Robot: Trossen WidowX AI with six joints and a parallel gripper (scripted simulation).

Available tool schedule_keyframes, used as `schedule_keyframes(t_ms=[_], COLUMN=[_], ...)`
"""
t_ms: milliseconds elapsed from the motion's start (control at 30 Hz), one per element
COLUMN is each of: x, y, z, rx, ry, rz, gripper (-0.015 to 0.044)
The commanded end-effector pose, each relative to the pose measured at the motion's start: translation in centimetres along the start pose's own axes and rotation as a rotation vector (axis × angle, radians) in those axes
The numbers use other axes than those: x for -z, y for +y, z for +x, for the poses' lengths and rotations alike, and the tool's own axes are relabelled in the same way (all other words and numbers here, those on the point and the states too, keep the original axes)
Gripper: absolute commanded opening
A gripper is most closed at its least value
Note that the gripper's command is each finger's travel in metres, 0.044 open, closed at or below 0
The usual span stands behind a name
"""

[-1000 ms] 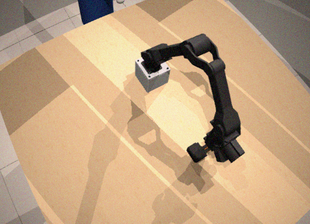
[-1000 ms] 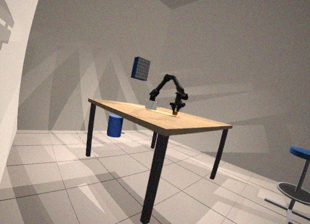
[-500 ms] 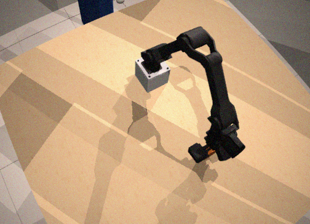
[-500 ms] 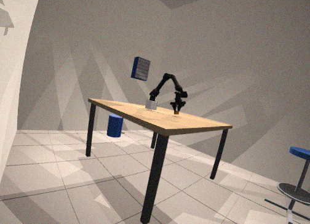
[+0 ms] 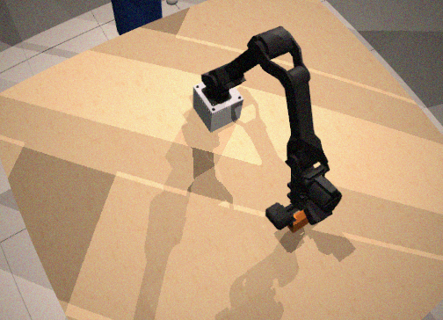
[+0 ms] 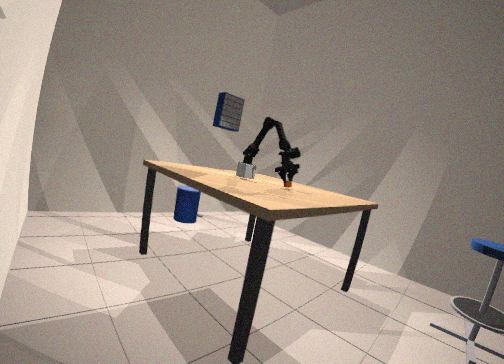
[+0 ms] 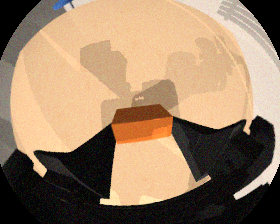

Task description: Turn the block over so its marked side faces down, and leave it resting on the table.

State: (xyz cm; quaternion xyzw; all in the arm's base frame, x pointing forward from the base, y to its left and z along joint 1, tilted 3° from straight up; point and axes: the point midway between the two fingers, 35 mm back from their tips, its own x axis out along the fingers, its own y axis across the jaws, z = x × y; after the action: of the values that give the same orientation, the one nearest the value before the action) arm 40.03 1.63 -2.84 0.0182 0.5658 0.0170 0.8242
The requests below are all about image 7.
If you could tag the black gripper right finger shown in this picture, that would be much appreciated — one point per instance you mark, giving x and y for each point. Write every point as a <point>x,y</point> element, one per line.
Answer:
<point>202,146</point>

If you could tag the orange block with dark square mark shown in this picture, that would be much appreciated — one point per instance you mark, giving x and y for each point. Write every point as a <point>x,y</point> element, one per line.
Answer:
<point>135,124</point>

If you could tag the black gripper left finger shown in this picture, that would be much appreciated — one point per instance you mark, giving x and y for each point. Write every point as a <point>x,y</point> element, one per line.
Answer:
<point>90,164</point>

